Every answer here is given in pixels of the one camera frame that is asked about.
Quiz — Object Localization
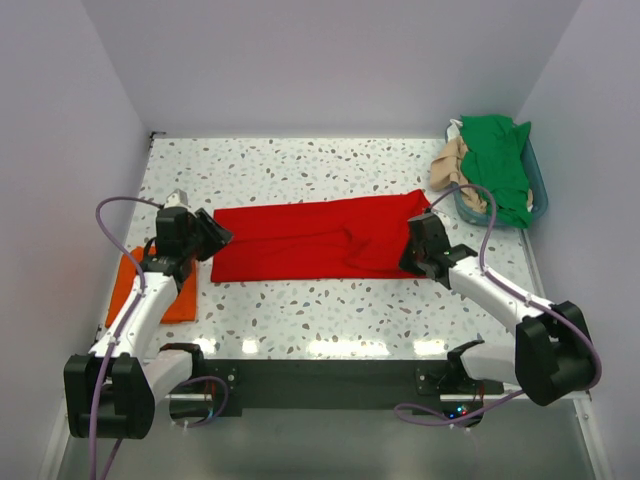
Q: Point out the red t shirt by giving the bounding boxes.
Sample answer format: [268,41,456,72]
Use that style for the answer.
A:
[211,190,430,283]

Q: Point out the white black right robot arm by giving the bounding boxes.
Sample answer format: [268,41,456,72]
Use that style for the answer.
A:
[399,210,602,406]

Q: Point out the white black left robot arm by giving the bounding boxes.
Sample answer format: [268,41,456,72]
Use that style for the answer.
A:
[63,204,232,439]

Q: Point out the folded orange t shirt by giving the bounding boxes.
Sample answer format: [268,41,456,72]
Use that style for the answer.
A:
[105,255,198,328]

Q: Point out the beige t shirt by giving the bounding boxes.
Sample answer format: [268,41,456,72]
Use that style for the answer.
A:
[429,136,487,214]

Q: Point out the white cloth in basket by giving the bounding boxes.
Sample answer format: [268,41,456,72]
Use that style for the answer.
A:
[445,119,463,142]

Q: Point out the green t shirt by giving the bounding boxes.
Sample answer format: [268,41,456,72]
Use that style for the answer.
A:
[460,114,532,229]

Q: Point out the blue laundry basket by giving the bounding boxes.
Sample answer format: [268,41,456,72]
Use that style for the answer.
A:
[453,139,548,227]

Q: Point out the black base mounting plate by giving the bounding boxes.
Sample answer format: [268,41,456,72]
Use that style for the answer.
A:
[164,358,502,420]

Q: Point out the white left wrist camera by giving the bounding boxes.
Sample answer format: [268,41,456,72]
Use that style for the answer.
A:
[163,189,190,210]

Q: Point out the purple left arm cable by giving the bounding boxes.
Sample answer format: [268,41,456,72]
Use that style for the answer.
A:
[88,195,232,480]

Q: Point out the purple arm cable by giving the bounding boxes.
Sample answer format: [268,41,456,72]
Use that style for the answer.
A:
[393,183,604,429]
[88,195,232,480]

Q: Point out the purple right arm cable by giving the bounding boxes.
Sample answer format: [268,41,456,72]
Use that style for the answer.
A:
[393,183,604,429]

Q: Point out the aluminium frame rail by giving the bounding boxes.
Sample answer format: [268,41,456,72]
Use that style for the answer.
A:
[62,349,594,401]

